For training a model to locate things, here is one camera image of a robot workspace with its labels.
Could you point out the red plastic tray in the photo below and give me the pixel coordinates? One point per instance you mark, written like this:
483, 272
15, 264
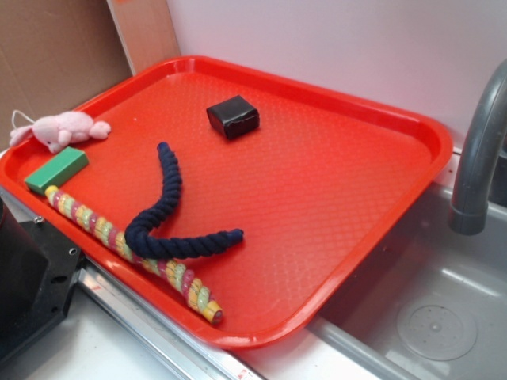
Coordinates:
314, 188

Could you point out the green rectangular block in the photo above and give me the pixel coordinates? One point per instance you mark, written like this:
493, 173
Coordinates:
58, 170

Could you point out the black wrapped block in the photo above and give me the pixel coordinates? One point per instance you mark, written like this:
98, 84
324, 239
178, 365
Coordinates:
233, 117

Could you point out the grey faucet spout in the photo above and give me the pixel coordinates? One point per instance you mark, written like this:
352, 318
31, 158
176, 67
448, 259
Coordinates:
481, 174

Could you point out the brown cardboard panel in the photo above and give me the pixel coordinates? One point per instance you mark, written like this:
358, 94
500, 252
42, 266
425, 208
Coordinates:
55, 55

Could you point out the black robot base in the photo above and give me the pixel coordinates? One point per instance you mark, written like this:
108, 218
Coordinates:
39, 269

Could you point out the grey toy sink basin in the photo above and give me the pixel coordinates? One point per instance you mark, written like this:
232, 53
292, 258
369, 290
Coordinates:
426, 304

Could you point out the pink plush toy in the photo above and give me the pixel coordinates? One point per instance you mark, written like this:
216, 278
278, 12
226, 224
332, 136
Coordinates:
60, 131

